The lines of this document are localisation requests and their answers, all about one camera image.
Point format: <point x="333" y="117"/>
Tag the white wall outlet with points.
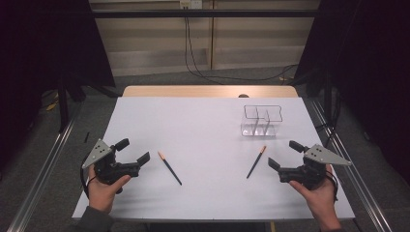
<point x="190" y="4"/>

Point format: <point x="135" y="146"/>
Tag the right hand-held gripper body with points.
<point x="309" y="174"/>

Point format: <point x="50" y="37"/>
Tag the clear acrylic organizer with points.
<point x="259" y="127"/>

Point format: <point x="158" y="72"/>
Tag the person's left hand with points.
<point x="101" y="195"/>

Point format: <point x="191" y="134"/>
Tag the black stand post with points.
<point x="328" y="96"/>
<point x="63" y="106"/>

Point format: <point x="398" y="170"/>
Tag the white table board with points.
<point x="209" y="193"/>

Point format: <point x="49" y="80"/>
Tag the yellow floor tape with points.
<point x="51" y="106"/>

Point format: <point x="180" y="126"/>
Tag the person's right hand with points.
<point x="322" y="199"/>

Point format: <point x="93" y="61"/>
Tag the black curtain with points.
<point x="38" y="48"/>
<point x="370" y="64"/>

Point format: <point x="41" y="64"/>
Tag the small black floor object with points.
<point x="86" y="137"/>

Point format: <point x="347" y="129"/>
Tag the aluminium floor rail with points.
<point x="45" y="167"/>
<point x="361" y="180"/>

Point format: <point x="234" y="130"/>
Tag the black pencil with orange end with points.
<point x="256" y="162"/>
<point x="170" y="168"/>

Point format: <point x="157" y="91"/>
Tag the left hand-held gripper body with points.
<point x="108" y="169"/>

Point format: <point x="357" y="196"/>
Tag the black horizontal frame bar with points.
<point x="193" y="13"/>

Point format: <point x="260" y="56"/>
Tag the small dark knob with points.
<point x="243" y="95"/>

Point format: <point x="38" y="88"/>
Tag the wooden table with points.
<point x="193" y="91"/>

